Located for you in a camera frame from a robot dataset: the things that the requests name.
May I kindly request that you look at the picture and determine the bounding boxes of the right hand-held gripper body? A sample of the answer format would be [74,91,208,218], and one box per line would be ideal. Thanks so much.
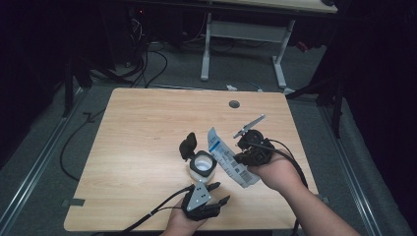
[232,113,275,166]

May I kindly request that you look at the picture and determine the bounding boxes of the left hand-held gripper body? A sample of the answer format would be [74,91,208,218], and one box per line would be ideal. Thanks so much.
[181,180,221,221]

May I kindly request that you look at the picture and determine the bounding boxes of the white and blue pouch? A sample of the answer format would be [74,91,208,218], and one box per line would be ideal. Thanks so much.
[207,127,262,190]

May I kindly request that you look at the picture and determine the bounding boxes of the glass jar with black lid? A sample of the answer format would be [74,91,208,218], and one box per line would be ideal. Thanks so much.
[178,132,218,185]

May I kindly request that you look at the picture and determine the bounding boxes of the person's right hand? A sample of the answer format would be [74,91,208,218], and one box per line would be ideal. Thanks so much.
[247,152,308,199]

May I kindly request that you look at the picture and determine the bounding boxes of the person's left hand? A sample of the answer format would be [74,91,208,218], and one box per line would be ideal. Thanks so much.
[160,206,209,236]

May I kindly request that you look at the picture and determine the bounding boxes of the black stand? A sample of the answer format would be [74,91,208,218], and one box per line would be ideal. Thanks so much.
[60,55,94,119]
[284,65,348,139]

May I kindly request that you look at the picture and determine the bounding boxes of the white-framed desk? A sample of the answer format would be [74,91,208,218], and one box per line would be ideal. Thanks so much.
[200,0,338,90]

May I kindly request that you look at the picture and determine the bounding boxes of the grey tape strip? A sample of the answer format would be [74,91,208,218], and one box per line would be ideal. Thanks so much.
[62,198,87,207]

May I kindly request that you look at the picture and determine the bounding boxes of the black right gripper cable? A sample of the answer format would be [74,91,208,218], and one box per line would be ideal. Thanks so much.
[249,139,310,236]

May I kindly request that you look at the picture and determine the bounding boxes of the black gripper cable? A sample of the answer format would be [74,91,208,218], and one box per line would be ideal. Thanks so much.
[249,139,310,236]
[119,184,195,236]

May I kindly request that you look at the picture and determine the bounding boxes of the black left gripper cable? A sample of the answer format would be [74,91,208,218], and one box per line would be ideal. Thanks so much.
[119,184,195,236]

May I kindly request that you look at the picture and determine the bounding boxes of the metal floor rail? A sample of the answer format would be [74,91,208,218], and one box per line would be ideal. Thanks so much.
[0,87,88,230]
[319,104,383,236]

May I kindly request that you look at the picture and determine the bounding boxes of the bundle of black cables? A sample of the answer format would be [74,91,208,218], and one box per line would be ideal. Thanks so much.
[129,13,169,89]

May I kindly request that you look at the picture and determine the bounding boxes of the black floor cable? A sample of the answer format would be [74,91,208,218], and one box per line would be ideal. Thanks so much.
[59,109,107,182]

